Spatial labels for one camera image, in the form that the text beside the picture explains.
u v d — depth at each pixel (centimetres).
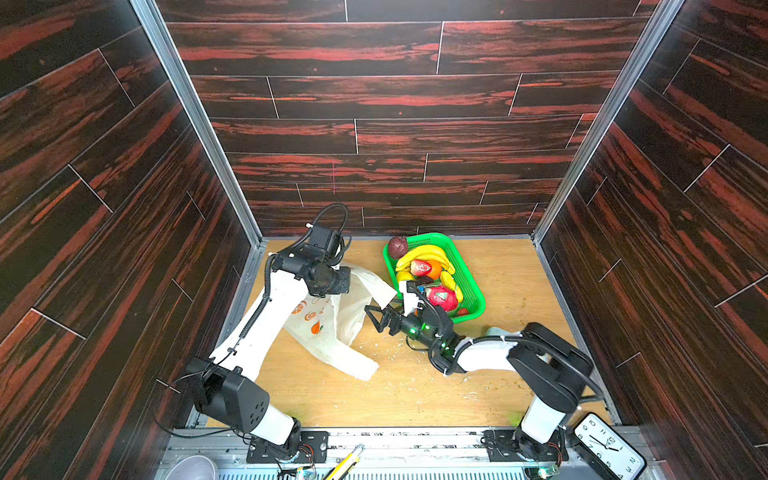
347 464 71
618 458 69
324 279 63
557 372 46
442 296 92
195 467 68
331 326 75
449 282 101
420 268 101
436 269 104
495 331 89
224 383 40
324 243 59
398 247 100
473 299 94
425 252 104
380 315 72
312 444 73
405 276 100
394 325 72
